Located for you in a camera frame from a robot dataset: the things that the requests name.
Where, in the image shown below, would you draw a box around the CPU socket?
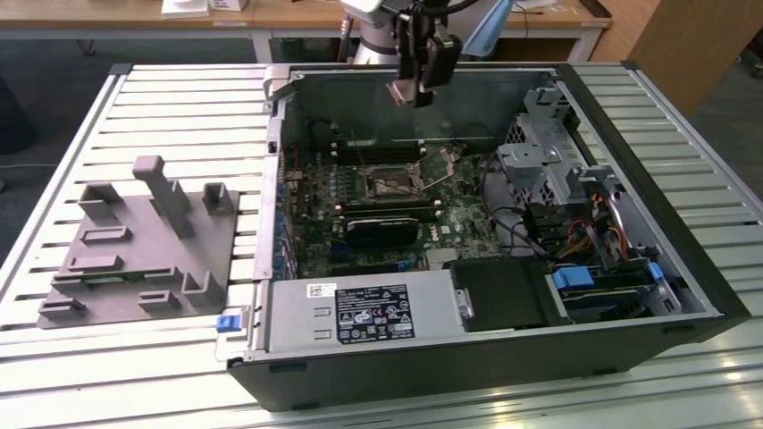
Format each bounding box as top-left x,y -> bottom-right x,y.
362,164 -> 430,201

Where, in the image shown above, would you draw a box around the black open PC case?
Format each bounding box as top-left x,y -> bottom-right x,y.
226,61 -> 751,412

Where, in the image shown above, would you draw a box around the grey power supply unit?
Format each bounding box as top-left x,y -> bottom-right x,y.
264,268 -> 477,355

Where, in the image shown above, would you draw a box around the silver disk bay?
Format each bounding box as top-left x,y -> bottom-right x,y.
545,257 -> 687,325

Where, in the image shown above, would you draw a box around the white papers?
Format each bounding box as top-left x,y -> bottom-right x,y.
513,0 -> 578,13

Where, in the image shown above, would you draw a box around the green RAM stick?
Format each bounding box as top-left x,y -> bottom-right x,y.
82,271 -> 151,284

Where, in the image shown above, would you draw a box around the metal socket cover frame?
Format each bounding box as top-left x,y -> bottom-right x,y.
417,145 -> 467,191

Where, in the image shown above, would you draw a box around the blue disk carrier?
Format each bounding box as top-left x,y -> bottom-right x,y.
551,264 -> 595,294

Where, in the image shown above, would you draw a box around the large white box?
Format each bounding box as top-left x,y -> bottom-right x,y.
160,0 -> 211,20

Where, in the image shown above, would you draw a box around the black graphics card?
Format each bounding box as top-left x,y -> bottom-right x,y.
343,215 -> 422,248

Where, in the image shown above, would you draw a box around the silver CPU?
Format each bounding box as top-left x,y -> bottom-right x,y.
386,80 -> 419,107

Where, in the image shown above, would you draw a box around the wooden cabinet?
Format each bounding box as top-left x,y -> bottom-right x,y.
593,0 -> 763,118

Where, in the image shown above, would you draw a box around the black fan shroud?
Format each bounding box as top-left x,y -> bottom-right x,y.
445,257 -> 575,333

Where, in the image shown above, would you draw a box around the silver drive cage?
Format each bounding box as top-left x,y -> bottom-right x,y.
497,87 -> 598,211

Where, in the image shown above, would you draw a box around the silver chipset heatsink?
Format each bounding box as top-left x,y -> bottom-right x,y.
427,248 -> 466,270

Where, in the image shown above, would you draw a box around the black bin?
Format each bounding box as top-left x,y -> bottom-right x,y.
0,75 -> 38,156

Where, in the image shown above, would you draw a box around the orange wire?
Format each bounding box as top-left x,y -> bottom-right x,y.
590,191 -> 633,263

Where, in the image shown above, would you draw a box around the grey parts rack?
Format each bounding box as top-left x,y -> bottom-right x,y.
36,155 -> 242,331

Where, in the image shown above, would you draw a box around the green motherboard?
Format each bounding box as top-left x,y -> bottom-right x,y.
275,143 -> 511,279

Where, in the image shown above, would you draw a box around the yellow wire bundle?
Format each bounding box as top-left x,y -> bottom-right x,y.
559,225 -> 595,260

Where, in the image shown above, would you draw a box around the grey case latch handle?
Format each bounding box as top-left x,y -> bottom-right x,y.
262,63 -> 301,102

